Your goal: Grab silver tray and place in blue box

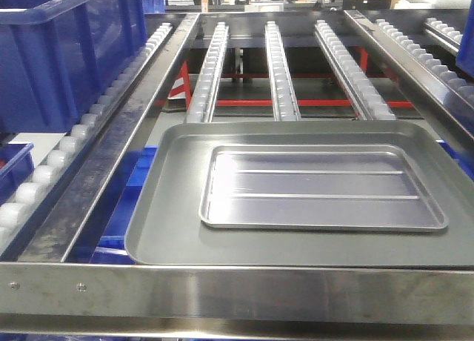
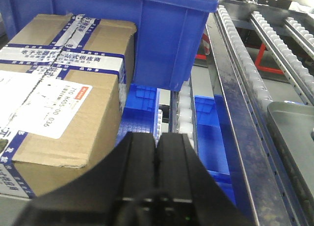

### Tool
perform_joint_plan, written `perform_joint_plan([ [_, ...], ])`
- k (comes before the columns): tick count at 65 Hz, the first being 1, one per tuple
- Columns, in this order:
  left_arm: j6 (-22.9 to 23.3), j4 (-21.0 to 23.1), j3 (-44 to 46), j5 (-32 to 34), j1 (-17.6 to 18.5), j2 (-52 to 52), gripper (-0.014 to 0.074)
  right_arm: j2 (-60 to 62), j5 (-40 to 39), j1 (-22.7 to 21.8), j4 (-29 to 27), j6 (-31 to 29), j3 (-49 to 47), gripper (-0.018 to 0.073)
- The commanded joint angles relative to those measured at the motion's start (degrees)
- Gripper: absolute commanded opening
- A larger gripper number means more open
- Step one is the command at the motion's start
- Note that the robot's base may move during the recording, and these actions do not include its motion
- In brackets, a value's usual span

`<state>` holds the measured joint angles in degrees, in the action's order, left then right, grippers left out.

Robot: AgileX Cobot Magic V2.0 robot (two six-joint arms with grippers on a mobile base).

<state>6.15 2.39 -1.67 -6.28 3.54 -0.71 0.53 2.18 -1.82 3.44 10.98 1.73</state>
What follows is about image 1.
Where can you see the steel divider rail left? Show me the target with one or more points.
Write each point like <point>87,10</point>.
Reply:
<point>70,223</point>

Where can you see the blue bin below rack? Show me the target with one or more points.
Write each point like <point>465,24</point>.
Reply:
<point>110,248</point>

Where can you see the small blue bin left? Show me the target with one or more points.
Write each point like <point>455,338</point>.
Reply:
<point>16,166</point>

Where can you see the large blue bin left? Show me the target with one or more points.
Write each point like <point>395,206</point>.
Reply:
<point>59,56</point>

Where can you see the red floor frame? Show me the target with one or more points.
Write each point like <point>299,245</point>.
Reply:
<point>245,80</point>

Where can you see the small silver tray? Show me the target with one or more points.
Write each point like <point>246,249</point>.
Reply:
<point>342,187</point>

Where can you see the left white roller track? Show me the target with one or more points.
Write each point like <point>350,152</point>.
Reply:
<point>24,199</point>

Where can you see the steel front rack beam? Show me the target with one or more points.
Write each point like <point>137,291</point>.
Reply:
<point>237,302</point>

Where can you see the far right roller track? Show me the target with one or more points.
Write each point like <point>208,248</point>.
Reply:
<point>443,34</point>

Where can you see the large dark grey tray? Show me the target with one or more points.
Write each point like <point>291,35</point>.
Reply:
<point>166,228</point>

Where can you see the blue bin right edge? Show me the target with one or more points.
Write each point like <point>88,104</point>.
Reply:
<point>464,58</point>

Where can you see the steel divider rail right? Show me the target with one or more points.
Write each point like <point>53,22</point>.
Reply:
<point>440,105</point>

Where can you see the steel divider rail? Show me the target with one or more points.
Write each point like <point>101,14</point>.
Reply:
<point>440,105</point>
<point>70,223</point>

